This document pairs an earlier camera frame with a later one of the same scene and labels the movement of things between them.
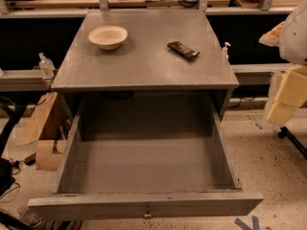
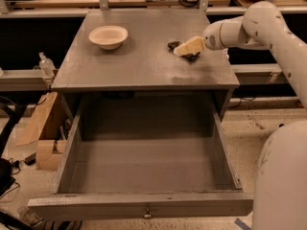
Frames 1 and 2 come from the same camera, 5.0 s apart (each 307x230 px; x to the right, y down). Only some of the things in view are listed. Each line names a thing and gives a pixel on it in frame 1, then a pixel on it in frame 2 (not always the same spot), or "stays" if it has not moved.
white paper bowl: (108, 37) stays
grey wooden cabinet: (145, 52) stays
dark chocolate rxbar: (182, 50) stays
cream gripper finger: (292, 94) → (195, 45)
